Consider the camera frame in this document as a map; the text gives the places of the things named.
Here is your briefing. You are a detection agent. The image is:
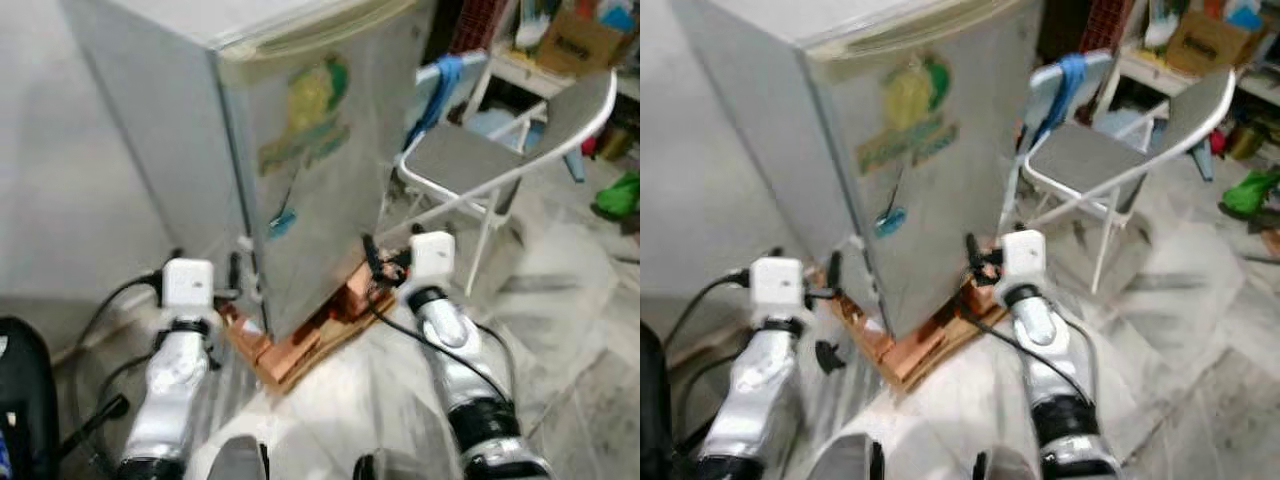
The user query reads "silver fridge door with sticker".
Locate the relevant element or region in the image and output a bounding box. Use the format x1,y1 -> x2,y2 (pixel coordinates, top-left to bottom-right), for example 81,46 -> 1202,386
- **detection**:
210,0 -> 441,341
805,0 -> 1046,341

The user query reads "red brick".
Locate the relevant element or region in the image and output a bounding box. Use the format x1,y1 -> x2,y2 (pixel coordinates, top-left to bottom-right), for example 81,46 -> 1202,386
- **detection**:
960,260 -> 1003,321
880,330 -> 946,387
340,260 -> 391,321
220,305 -> 266,351
255,325 -> 321,387
815,275 -> 881,346

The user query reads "brown cardboard sheet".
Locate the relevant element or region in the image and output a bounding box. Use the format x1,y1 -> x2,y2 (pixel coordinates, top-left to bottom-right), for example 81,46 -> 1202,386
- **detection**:
810,270 -> 1011,391
215,290 -> 401,393

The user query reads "green cloth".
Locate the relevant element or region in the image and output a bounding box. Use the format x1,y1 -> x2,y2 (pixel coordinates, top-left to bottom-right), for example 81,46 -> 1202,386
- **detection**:
1220,168 -> 1280,219
590,170 -> 641,223

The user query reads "blue cloth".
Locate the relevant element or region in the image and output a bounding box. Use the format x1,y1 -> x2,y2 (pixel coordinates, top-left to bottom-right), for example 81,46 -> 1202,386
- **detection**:
1030,55 -> 1091,151
405,55 -> 466,151

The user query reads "black bag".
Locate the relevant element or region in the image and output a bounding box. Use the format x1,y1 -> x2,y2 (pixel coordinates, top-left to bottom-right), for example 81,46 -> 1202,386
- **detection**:
640,320 -> 673,480
0,318 -> 59,480

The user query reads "white storage shelf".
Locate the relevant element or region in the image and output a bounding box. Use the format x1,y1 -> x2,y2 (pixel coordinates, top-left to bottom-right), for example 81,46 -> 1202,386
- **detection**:
1105,0 -> 1280,101
480,0 -> 641,101

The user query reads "red plastic crate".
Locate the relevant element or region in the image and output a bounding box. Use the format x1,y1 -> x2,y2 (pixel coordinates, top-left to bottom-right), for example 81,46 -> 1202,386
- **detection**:
1075,0 -> 1136,53
448,0 -> 513,53

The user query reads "brown cardboard box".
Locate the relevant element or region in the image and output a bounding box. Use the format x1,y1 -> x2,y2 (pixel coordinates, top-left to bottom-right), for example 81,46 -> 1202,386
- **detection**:
1165,10 -> 1256,76
535,10 -> 626,76

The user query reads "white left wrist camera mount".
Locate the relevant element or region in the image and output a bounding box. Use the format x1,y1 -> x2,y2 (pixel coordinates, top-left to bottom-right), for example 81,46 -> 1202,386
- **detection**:
748,257 -> 806,319
160,258 -> 217,319

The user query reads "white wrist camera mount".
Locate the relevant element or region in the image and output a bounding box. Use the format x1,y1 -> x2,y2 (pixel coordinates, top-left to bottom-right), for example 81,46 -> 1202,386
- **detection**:
748,257 -> 806,319
160,258 -> 217,319
1000,230 -> 1049,289
408,232 -> 457,291

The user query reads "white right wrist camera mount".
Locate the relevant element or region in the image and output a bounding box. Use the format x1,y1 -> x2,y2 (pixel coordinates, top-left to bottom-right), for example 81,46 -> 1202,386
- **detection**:
408,232 -> 457,291
1000,230 -> 1049,289

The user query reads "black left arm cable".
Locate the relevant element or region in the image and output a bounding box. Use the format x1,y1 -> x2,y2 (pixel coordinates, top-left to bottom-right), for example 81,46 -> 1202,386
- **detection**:
665,268 -> 751,351
72,268 -> 166,353

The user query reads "grey folding chair white frame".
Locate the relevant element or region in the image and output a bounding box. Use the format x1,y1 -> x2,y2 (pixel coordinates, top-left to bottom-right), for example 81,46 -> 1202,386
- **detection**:
395,50 -> 619,296
1018,50 -> 1236,296

